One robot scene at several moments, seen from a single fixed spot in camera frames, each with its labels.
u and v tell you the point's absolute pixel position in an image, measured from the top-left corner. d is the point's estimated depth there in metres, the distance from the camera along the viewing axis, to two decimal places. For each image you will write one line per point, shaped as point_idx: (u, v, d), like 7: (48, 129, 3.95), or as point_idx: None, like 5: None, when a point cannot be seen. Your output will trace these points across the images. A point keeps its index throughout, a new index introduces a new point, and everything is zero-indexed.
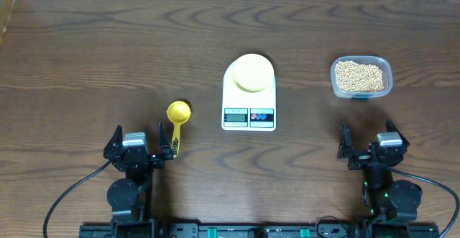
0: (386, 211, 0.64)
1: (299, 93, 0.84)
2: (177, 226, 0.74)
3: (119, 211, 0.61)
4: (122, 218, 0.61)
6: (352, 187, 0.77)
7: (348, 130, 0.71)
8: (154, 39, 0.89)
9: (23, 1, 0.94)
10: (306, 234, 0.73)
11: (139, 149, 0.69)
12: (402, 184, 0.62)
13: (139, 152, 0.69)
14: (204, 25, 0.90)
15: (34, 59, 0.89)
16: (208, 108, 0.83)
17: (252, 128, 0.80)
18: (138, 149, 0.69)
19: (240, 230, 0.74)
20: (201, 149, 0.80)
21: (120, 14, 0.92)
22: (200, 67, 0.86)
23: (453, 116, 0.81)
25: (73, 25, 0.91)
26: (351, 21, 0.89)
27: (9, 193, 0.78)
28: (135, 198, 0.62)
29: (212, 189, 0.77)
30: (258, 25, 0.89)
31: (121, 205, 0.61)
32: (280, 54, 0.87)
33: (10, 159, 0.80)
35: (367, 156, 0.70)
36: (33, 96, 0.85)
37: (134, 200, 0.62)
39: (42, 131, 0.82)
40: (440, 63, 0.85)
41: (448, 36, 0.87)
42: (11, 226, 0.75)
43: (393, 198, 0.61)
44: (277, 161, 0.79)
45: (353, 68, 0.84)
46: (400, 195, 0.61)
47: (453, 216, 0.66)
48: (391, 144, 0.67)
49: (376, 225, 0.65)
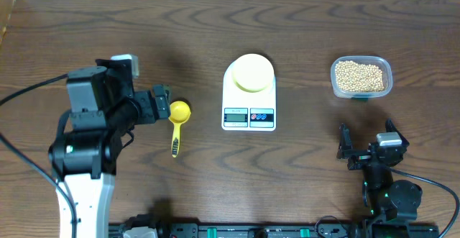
0: (386, 212, 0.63)
1: (299, 93, 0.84)
2: (177, 227, 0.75)
3: (76, 81, 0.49)
4: (79, 94, 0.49)
6: (352, 187, 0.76)
7: (347, 130, 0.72)
8: (154, 39, 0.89)
9: (22, 1, 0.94)
10: (306, 234, 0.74)
11: (123, 65, 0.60)
12: (401, 183, 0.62)
13: (123, 70, 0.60)
14: (204, 25, 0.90)
15: (34, 59, 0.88)
16: (208, 108, 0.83)
17: (252, 128, 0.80)
18: (123, 65, 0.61)
19: (240, 230, 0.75)
20: (201, 149, 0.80)
21: (119, 14, 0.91)
22: (200, 67, 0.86)
23: (452, 116, 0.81)
25: (72, 25, 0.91)
26: (351, 21, 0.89)
27: (9, 193, 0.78)
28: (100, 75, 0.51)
29: (212, 189, 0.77)
30: (258, 25, 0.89)
31: (80, 75, 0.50)
32: (280, 54, 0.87)
33: (9, 159, 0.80)
35: (367, 156, 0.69)
36: (32, 96, 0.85)
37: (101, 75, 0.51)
39: (42, 131, 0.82)
40: (440, 63, 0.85)
41: (449, 36, 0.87)
42: (11, 226, 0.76)
43: (392, 198, 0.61)
44: (277, 161, 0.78)
45: (353, 68, 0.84)
46: (401, 195, 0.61)
47: (453, 216, 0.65)
48: (391, 144, 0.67)
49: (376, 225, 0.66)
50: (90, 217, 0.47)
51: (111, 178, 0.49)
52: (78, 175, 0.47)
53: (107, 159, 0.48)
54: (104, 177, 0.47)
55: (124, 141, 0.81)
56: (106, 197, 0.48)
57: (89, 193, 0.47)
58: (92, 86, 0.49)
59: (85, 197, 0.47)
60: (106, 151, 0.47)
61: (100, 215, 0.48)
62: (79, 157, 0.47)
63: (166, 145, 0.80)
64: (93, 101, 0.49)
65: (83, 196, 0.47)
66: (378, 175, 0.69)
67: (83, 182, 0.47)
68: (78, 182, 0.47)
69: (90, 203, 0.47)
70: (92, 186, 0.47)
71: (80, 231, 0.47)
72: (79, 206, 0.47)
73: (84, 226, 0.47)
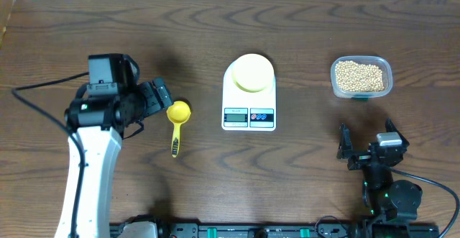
0: (386, 211, 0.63)
1: (299, 93, 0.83)
2: (177, 227, 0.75)
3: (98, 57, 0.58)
4: (99, 67, 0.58)
6: (352, 186, 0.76)
7: (346, 130, 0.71)
8: (154, 39, 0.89)
9: (22, 1, 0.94)
10: (306, 234, 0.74)
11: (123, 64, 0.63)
12: (402, 183, 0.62)
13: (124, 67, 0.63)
14: (204, 25, 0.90)
15: (34, 59, 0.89)
16: (208, 108, 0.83)
17: (252, 128, 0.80)
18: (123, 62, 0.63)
19: (240, 230, 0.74)
20: (201, 149, 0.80)
21: (119, 14, 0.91)
22: (199, 67, 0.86)
23: (453, 116, 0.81)
25: (72, 25, 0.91)
26: (351, 20, 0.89)
27: (9, 193, 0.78)
28: (120, 56, 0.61)
29: (212, 189, 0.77)
30: (258, 25, 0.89)
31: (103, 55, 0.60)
32: (280, 54, 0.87)
33: (9, 159, 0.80)
35: (366, 156, 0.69)
36: (33, 96, 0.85)
37: (121, 60, 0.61)
39: (42, 131, 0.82)
40: (440, 63, 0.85)
41: (450, 36, 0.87)
42: (11, 226, 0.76)
43: (393, 198, 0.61)
44: (277, 160, 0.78)
45: (353, 68, 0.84)
46: (401, 195, 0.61)
47: (453, 216, 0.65)
48: (391, 144, 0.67)
49: (376, 225, 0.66)
50: (96, 164, 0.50)
51: (118, 136, 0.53)
52: (90, 127, 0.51)
53: (116, 121, 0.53)
54: (113, 131, 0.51)
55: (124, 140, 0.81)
56: (111, 151, 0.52)
57: (98, 142, 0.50)
58: (111, 61, 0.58)
59: (94, 144, 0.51)
60: (117, 112, 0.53)
61: (106, 166, 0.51)
62: (91, 113, 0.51)
63: (166, 145, 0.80)
64: (111, 72, 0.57)
65: (93, 144, 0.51)
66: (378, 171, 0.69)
67: (93, 132, 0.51)
68: (89, 132, 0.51)
69: (98, 150, 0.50)
70: (101, 136, 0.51)
71: (86, 175, 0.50)
72: (88, 153, 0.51)
73: (90, 170, 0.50)
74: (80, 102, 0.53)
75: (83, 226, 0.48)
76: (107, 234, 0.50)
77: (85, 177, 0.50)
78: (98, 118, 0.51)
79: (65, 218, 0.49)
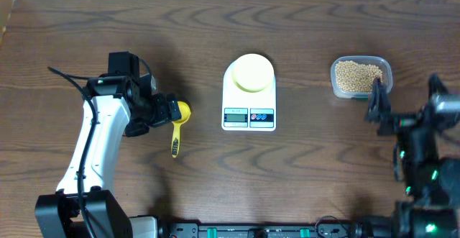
0: (430, 193, 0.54)
1: (299, 93, 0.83)
2: (177, 227, 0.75)
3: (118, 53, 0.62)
4: (117, 60, 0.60)
6: (352, 186, 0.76)
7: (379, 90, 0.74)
8: (154, 39, 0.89)
9: (22, 1, 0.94)
10: (306, 234, 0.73)
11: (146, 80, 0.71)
12: (456, 164, 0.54)
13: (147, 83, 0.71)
14: (204, 25, 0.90)
15: (34, 60, 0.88)
16: (208, 108, 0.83)
17: (252, 128, 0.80)
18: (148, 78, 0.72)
19: (240, 230, 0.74)
20: (201, 149, 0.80)
21: (119, 14, 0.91)
22: (200, 67, 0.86)
23: None
25: (72, 25, 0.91)
26: (351, 20, 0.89)
27: (9, 193, 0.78)
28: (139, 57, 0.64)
29: (212, 189, 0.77)
30: (258, 25, 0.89)
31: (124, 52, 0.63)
32: (280, 54, 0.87)
33: (10, 159, 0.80)
35: (410, 121, 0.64)
36: (33, 96, 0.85)
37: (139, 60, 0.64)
39: (41, 131, 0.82)
40: (440, 63, 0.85)
41: (450, 35, 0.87)
42: (11, 226, 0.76)
43: (445, 180, 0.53)
44: (277, 161, 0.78)
45: (353, 68, 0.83)
46: (453, 177, 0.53)
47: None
48: (449, 107, 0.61)
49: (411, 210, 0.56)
50: (107, 123, 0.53)
51: (128, 109, 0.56)
52: (104, 95, 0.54)
53: (128, 98, 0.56)
54: (123, 101, 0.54)
55: (123, 140, 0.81)
56: (121, 116, 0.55)
57: (110, 105, 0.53)
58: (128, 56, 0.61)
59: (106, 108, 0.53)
60: (129, 92, 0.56)
61: (115, 126, 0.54)
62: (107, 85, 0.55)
63: (166, 145, 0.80)
64: (126, 64, 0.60)
65: (105, 106, 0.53)
66: (420, 141, 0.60)
67: (107, 98, 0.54)
68: (103, 99, 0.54)
69: (109, 112, 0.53)
70: (113, 102, 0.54)
71: (97, 131, 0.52)
72: (100, 113, 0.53)
73: (101, 128, 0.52)
74: (97, 78, 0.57)
75: (90, 171, 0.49)
76: (110, 185, 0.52)
77: (95, 133, 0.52)
78: (111, 90, 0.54)
79: (74, 164, 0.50)
